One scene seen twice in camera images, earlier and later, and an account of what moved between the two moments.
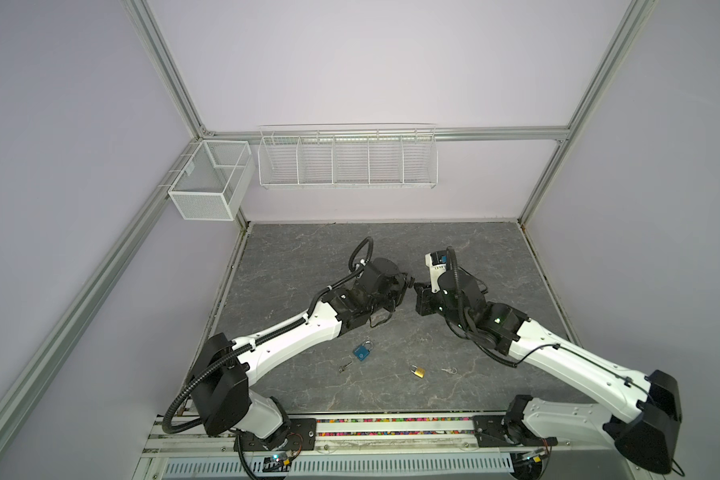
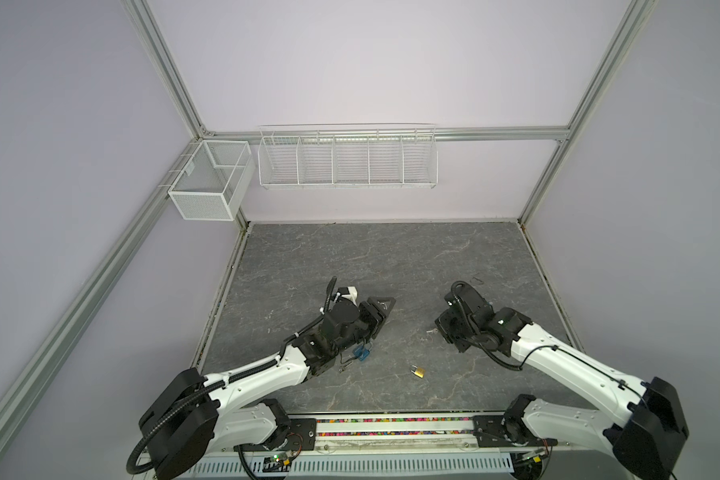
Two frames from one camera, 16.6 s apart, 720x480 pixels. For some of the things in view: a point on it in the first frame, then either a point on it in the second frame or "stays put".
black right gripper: x=425 y=297 to x=442 y=322
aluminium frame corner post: x=152 y=38 stays put
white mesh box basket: x=218 y=182 stays put
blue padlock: x=364 y=350 stays put
